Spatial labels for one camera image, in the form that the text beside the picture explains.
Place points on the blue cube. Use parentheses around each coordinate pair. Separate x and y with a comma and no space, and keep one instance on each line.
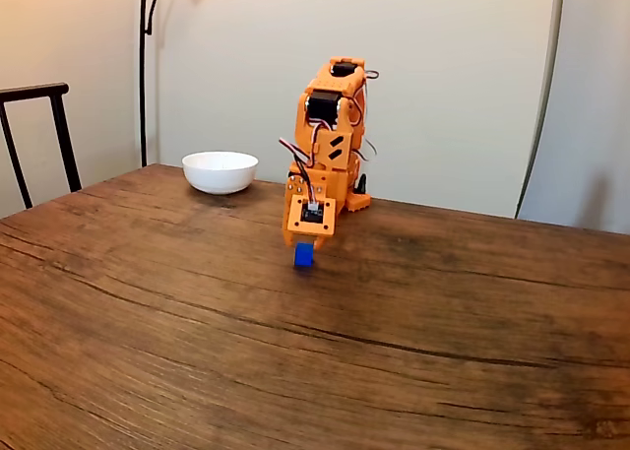
(303,257)

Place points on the white bowl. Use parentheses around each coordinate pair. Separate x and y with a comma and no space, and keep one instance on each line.
(219,173)

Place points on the black floor lamp pole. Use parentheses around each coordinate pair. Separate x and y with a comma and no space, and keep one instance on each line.
(143,76)

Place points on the black wooden chair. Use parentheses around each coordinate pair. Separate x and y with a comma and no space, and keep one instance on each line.
(60,125)

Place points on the orange gripper camera mount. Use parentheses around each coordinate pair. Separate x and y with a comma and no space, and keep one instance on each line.
(311,216)

